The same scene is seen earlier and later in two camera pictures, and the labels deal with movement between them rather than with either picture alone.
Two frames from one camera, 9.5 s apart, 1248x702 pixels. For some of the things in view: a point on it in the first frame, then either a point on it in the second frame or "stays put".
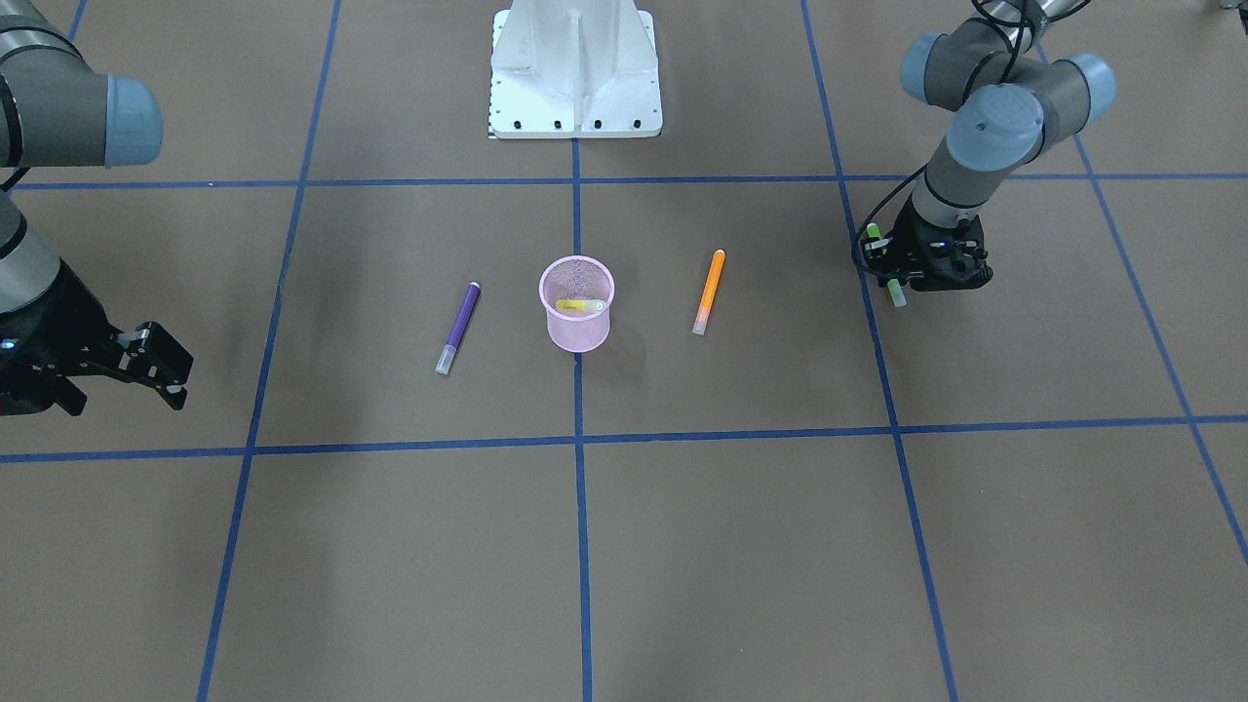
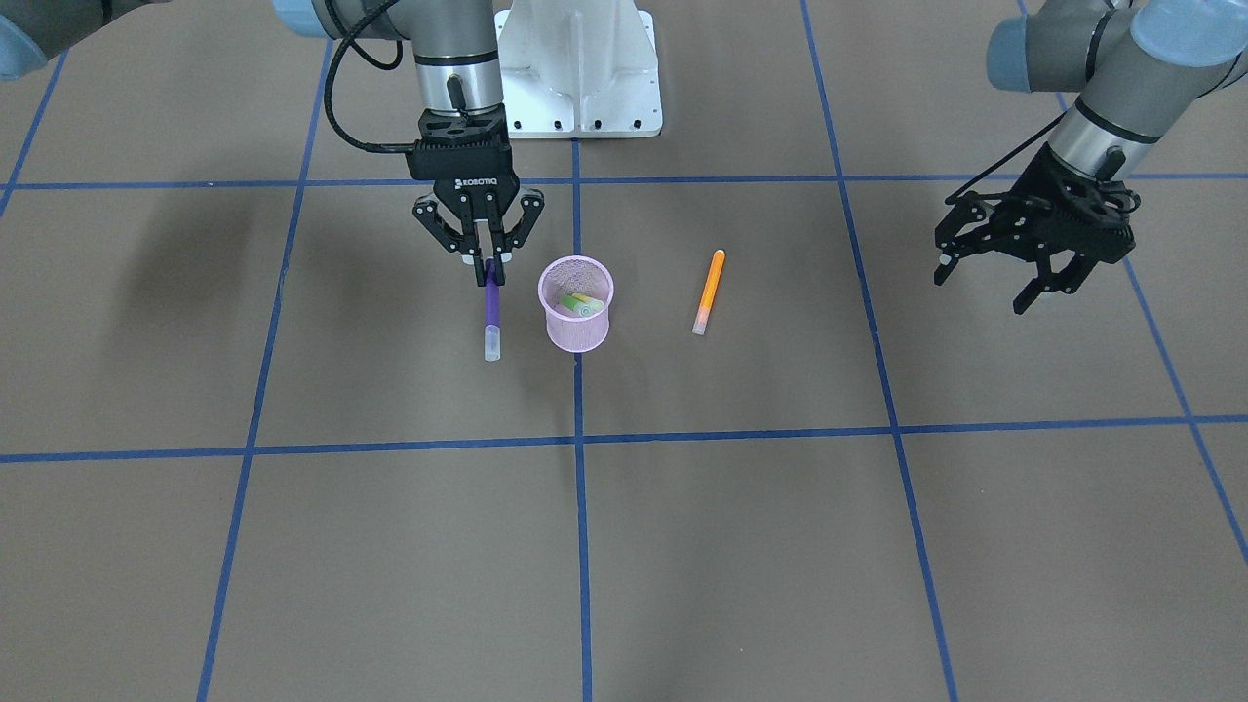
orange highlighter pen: x=707 y=302 stays put
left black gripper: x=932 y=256 → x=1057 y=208
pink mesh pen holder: x=577 y=278 stays put
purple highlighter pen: x=465 y=316 → x=491 y=332
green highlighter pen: x=897 y=293 → x=572 y=303
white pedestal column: x=574 y=69 stays put
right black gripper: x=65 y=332 → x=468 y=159
